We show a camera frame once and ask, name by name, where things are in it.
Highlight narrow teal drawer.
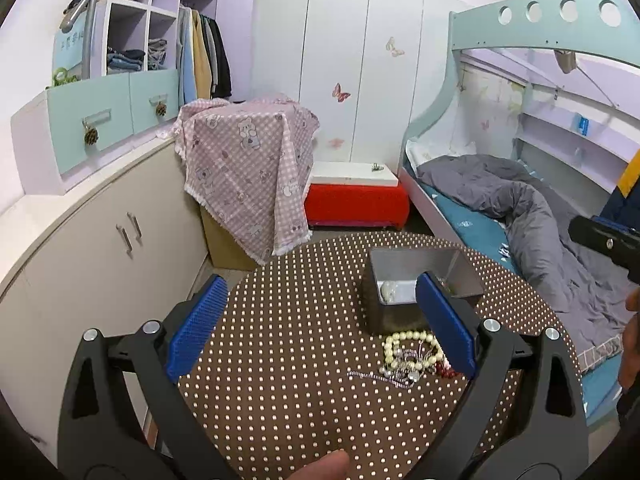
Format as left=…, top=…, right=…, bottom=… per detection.
left=128, top=68, right=181, bottom=136

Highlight person's left hand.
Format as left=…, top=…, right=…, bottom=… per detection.
left=294, top=449, right=352, bottom=480

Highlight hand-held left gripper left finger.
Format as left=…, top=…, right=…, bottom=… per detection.
left=57, top=274, right=231, bottom=480

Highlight white bangle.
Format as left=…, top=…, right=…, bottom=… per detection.
left=379, top=281, right=418, bottom=305

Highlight red bench with white lid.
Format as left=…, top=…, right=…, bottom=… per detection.
left=304, top=161, right=411, bottom=232

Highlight black hanging garment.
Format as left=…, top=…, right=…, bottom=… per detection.
left=204, top=15, right=234, bottom=99

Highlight teal bed sheet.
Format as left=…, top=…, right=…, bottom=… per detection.
left=432, top=192, right=623, bottom=421

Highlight blue and yellow jacket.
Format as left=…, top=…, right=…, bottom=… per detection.
left=599, top=147, right=640, bottom=233

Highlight teal bunk bed frame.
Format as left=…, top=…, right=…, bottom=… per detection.
left=397, top=0, right=640, bottom=426

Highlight curved silver tube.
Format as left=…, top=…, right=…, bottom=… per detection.
left=60, top=0, right=127, bottom=79

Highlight folded grey clothes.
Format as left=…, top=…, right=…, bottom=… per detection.
left=147, top=37, right=169, bottom=71

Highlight round polka-dot table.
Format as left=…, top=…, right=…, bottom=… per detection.
left=177, top=232, right=583, bottom=480

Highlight grey clip lamp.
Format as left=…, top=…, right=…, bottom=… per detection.
left=554, top=50, right=618, bottom=108

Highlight folded blue jeans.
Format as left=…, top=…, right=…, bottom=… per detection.
left=106, top=47, right=146, bottom=74

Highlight person's right hand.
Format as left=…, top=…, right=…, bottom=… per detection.
left=617, top=287, right=640, bottom=393

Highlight grey duvet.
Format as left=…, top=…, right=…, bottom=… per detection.
left=415, top=154, right=640, bottom=361

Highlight silver metal box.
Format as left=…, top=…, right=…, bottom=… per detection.
left=362, top=247, right=486, bottom=337

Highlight silver brooch cluster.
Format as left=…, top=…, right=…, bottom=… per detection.
left=379, top=345, right=437, bottom=386

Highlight yellow hanging garment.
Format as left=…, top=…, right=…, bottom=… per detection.
left=192, top=12, right=214, bottom=101

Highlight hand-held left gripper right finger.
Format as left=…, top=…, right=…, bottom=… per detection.
left=415, top=271, right=589, bottom=480

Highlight white wardrobe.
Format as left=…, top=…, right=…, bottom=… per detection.
left=250, top=0, right=526, bottom=171

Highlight wide teal drawer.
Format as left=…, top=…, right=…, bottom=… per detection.
left=46, top=80, right=134, bottom=174

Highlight light blue hanging garment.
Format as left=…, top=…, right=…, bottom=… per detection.
left=179, top=9, right=199, bottom=107

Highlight silver rhinestone hair clip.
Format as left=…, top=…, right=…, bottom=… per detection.
left=347, top=370, right=416, bottom=389

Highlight white pearl necklace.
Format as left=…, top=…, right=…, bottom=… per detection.
left=382, top=329, right=447, bottom=376

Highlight beige low cabinet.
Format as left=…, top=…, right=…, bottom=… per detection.
left=0, top=135, right=211, bottom=461

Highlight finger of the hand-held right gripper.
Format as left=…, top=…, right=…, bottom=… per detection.
left=568, top=214, right=640, bottom=283

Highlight green plastic ornament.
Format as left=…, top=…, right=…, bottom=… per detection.
left=52, top=67, right=81, bottom=89

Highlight pink checked bear cloth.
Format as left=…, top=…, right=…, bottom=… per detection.
left=172, top=92, right=321, bottom=267

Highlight tan box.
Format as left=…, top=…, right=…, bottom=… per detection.
left=200, top=202, right=261, bottom=272

